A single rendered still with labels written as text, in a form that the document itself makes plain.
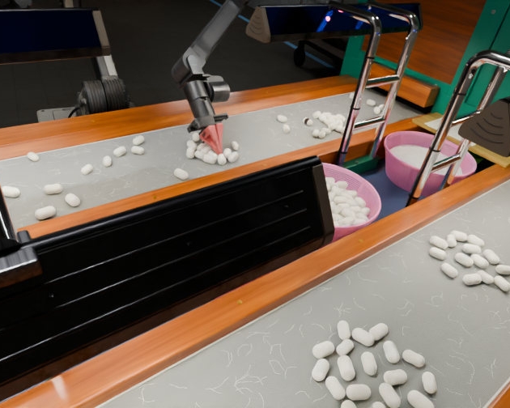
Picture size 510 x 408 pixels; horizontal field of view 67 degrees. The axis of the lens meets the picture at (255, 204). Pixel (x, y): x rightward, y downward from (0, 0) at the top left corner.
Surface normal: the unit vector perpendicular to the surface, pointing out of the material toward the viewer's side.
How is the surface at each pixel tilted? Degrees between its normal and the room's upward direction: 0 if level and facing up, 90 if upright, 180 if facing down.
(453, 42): 90
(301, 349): 0
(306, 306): 0
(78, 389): 0
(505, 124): 90
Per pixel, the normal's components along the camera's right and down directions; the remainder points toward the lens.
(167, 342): 0.11, -0.79
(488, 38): -0.80, 0.29
